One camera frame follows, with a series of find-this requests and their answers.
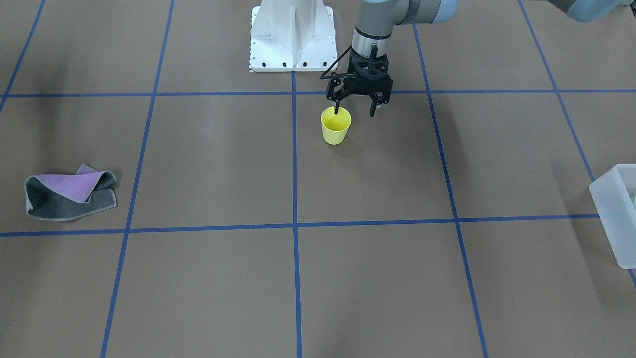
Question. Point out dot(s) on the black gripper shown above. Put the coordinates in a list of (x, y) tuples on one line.
[(336, 91)]

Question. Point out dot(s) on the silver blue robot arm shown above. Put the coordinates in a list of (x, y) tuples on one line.
[(466, 24)]

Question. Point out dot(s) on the purple grey cloth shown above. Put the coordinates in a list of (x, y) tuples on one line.
[(57, 197)]

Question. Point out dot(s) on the yellow plastic cup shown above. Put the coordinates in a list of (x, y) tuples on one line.
[(335, 125)]

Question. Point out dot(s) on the white pedestal column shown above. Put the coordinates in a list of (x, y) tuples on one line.
[(292, 35)]

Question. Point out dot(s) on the translucent white plastic box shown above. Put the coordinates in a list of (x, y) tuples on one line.
[(614, 197)]

